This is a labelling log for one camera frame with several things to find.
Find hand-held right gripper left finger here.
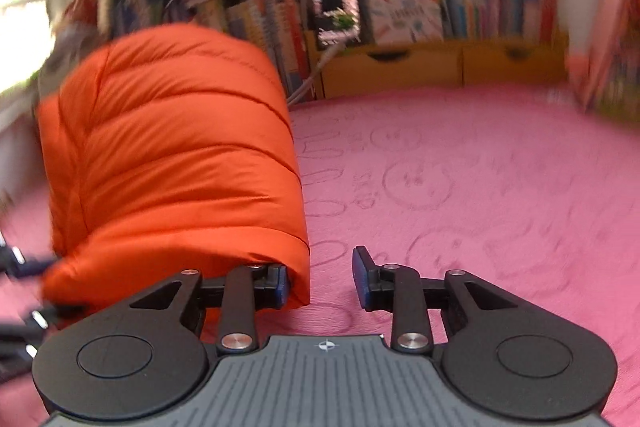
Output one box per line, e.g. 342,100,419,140
129,263,291,354

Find white pencil print box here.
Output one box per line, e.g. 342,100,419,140
365,0,445,42

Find pink toy dollhouse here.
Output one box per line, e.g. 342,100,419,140
565,0,640,122

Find wooden drawer organizer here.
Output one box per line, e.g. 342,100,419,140
306,39,573,100

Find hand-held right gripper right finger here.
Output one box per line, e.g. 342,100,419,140
351,246,518,354

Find orange puffer jacket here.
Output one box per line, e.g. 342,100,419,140
36,24,312,333

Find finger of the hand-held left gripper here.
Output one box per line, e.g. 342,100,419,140
0,302,86,375
0,234,56,280

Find white charging cable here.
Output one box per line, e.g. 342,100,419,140
287,44,346,105

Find black smartphone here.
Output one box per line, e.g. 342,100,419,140
306,0,363,48

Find row of picture books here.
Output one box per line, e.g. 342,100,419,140
107,0,313,95

